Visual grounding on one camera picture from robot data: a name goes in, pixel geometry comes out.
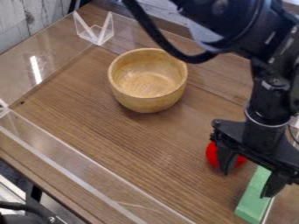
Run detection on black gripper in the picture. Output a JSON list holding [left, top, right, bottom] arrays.
[[209, 119, 299, 198]]

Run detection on green foam block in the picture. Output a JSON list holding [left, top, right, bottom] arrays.
[[235, 166, 272, 224]]

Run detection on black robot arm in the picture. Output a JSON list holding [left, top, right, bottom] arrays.
[[171, 0, 299, 198]]

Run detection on wooden brown bowl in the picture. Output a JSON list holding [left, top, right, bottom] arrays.
[[107, 48, 188, 113]]

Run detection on red plush strawberry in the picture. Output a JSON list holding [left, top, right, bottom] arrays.
[[205, 142, 248, 168]]

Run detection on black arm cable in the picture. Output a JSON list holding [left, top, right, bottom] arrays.
[[121, 0, 220, 65]]

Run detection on clear acrylic enclosure wall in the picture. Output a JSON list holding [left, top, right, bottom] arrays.
[[0, 100, 195, 224]]

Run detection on black metal table frame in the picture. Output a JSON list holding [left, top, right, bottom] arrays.
[[0, 180, 69, 224]]

